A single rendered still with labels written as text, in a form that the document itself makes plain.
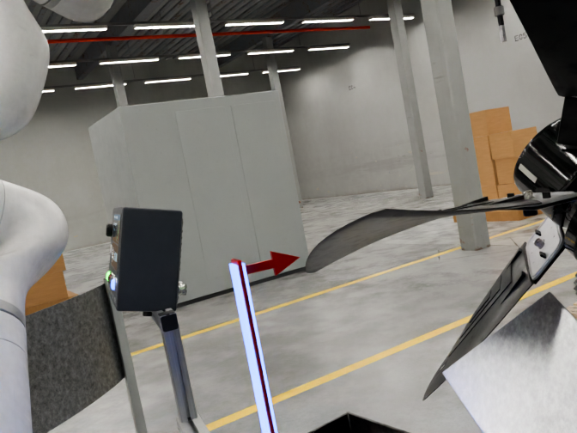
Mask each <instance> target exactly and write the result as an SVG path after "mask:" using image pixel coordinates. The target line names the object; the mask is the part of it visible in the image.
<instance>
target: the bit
mask: <svg viewBox="0 0 577 433"><path fill-rule="evenodd" d="M494 12H495V17H497V21H498V26H499V32H500V37H501V43H503V42H506V41H507V36H506V31H505V26H504V21H503V16H504V15H505V11H504V6H503V5H501V0H495V7H494Z"/></svg>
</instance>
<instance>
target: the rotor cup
mask: <svg viewBox="0 0 577 433"><path fill-rule="evenodd" d="M560 123H561V119H557V120H556V121H554V122H552V123H550V124H549V125H547V126H546V127H544V128H543V129H542V130H541V131H540V132H539V133H538V134H537V135H536V136H535V137H534V138H533V139H532V140H531V141H530V142H529V143H528V144H527V145H526V147H525V148H524V149H523V151H522V152H521V154H520V156H519V159H518V160H517V162H516V165H515V168H514V172H513V179H514V182H515V185H516V186H517V187H518V189H519V190H520V191H521V192H523V191H530V190H532V192H533V193H534V192H577V146H572V145H566V144H560V143H557V138H558V133H559V128H560ZM520 164H522V165H523V166H524V167H525V168H526V169H527V170H529V171H530V172H531V173H532V174H533V175H534V176H535V177H536V178H537V180H536V182H535V183H534V182H533V181H532V180H530V179H529V178H528V177H527V176H526V175H525V174H524V173H523V172H522V171H520V170H519V165H520ZM540 210H541V211H542V212H543V213H544V214H545V215H546V216H547V217H548V218H549V219H550V220H551V221H552V222H553V223H554V224H556V225H558V226H561V227H564V228H567V231H566V234H565V238H564V245H565V248H566V249H567V251H568V252H569V253H570V254H571V255H572V256H573V257H574V258H575V259H577V200H575V201H571V202H567V203H564V204H558V205H554V206H551V207H547V208H543V209H540Z"/></svg>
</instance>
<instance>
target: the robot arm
mask: <svg viewBox="0 0 577 433"><path fill-rule="evenodd" d="M33 1H35V2H36V3H38V4H40V5H42V6H44V7H46V8H48V9H49V10H51V11H53V12H55V13H57V14H59V15H61V16H63V17H65V18H67V19H70V20H72V21H78V22H91V21H96V20H98V19H100V18H101V17H102V16H103V15H104V14H105V13H106V12H107V11H108V10H109V9H110V8H111V6H112V3H113V0H33ZM49 63H50V52H49V46H48V43H47V39H46V37H45V35H44V33H43V31H42V30H41V28H40V26H39V24H38V23H37V21H36V20H35V19H34V17H33V15H32V14H31V12H30V10H29V9H28V7H27V5H26V4H25V2H24V0H0V141H1V140H4V139H6V138H8V137H11V136H13V135H15V134H16V133H17V132H19V131H20V130H21V129H23V128H24V127H25V126H26V125H27V124H28V123H29V121H30V120H31V118H32V117H33V115H34V113H35V111H36V109H37V107H38V105H39V100H40V97H41V95H42V92H43V88H44V86H45V82H46V76H47V72H48V68H49ZM68 238H69V229H68V224H67V222H66V219H65V217H64V214H63V212H62V211H61V210H60V208H59V207H58V206H57V205H56V204H55V203H54V202H53V201H51V200H50V199H49V198H47V197H46V196H44V195H42V194H40V193H38V192H35V191H32V190H30V189H27V188H25V187H22V186H18V185H15V184H12V183H9V182H7V181H3V180H0V433H33V431H32V417H31V403H30V389H29V375H28V361H27V334H26V318H25V301H26V296H27V293H28V291H29V290H30V289H31V287H32V286H33V285H34V284H35V283H37V282H38V281H39V280H40V279H41V278H42V277H43V276H44V275H45V274H46V273H47V272H48V271H49V270H50V269H51V268H52V267H53V265H54V264H55V263H56V262H57V260H58V259H59V257H60V256H61V254H62V252H63V251H64V249H65V247H66V245H67V242H68Z"/></svg>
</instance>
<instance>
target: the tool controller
mask: <svg viewBox="0 0 577 433"><path fill-rule="evenodd" d="M183 225H184V222H183V213H182V211H181V210H164V209H151V208H137V207H116V208H114V209H113V211H112V224H110V223H108V224H107V225H106V236H108V237H111V250H110V264H109V271H110V270H112V272H113V275H115V277H116V278H117V288H116V292H115V291H113V290H112V288H111V286H110V284H109V283H108V293H109V295H110V297H111V299H112V302H113V304H114V306H115V308H116V309H117V311H127V312H143V316H152V312H155V311H160V310H162V311H163V312H166V311H165V309H167V308H171V309H172V310H174V311H176V309H177V303H178V299H179V296H185V295H186V293H187V285H186V284H183V282H180V281H179V271H180V263H181V262H180V258H181V245H182V243H181V242H182V233H183V230H182V228H183ZM112 242H114V251H113V264H112V266H111V263H112Z"/></svg>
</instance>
